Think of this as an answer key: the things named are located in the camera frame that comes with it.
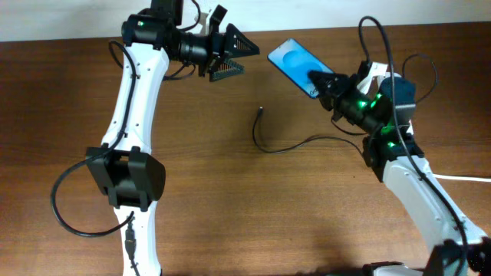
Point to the blue screen smartphone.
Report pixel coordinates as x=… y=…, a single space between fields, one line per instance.
x=295 y=62

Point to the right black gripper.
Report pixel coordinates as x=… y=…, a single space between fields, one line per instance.
x=338 y=96

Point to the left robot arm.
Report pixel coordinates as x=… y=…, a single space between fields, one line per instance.
x=123 y=167

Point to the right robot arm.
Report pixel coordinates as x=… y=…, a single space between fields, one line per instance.
x=455 y=243

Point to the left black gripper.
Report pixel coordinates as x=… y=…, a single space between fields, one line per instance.
x=216 y=54

